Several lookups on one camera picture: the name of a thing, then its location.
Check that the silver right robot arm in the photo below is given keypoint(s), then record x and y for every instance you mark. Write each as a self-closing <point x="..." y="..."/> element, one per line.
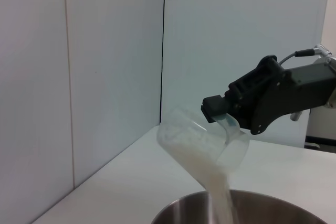
<point x="326" y="62"/>

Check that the white rice grains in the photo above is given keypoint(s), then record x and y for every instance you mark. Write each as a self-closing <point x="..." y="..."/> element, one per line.
<point x="218" y="190"/>

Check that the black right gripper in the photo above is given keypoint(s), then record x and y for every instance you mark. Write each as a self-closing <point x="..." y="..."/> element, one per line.
<point x="283" y="95"/>

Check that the stainless steel mixing bowl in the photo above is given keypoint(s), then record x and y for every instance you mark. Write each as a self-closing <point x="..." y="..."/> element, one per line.
<point x="183" y="211"/>

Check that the clear plastic measuring cup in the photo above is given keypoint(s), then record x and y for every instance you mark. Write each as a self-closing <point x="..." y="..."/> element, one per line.
<point x="233" y="150"/>

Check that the dark background furniture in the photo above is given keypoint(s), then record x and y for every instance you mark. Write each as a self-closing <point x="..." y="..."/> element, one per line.
<point x="321" y="144"/>

